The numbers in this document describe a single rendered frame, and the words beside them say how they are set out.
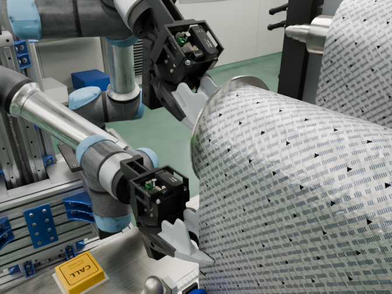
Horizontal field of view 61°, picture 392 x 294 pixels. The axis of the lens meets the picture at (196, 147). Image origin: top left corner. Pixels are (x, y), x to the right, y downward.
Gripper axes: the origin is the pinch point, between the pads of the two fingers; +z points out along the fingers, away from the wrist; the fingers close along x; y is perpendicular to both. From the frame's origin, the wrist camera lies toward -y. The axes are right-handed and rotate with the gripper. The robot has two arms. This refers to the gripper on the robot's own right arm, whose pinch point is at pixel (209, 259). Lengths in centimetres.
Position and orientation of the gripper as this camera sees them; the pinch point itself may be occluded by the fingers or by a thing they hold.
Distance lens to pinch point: 47.4
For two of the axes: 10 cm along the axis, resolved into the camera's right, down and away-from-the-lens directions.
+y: 0.0, -8.8, -4.7
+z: 6.5, 3.6, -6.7
